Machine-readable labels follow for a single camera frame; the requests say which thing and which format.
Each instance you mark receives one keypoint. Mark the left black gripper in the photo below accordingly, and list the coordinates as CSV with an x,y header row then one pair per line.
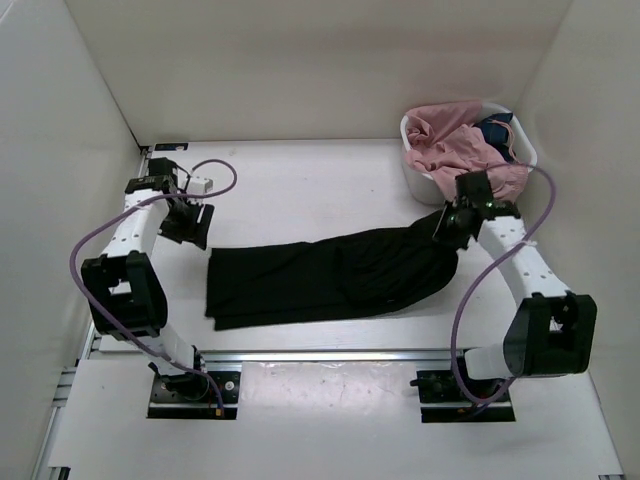
x,y
202,229

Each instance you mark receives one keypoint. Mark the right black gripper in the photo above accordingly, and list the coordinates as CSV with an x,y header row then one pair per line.
x,y
441,235

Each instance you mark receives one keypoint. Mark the black trousers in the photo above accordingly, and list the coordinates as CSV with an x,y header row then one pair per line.
x,y
359,275

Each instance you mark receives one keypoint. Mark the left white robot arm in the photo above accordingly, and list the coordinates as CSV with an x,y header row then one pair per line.
x,y
130,304

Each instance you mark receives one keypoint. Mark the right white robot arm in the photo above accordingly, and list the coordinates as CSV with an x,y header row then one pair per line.
x,y
551,334

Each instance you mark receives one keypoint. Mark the pink trousers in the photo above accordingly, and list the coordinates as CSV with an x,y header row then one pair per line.
x,y
465,155

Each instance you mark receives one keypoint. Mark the white laundry basket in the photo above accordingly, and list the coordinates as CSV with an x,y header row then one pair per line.
x,y
422,182

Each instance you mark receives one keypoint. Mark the dark label sticker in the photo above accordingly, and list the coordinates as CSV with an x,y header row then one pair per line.
x,y
181,146

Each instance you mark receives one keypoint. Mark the navy garment in basket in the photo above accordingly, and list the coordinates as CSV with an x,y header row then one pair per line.
x,y
497,131

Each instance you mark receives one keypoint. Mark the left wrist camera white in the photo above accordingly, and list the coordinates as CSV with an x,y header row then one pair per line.
x,y
197,185

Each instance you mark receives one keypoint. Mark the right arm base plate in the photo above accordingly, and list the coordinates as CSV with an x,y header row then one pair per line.
x,y
441,401

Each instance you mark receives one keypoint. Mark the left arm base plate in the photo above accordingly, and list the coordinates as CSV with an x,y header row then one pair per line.
x,y
201,405

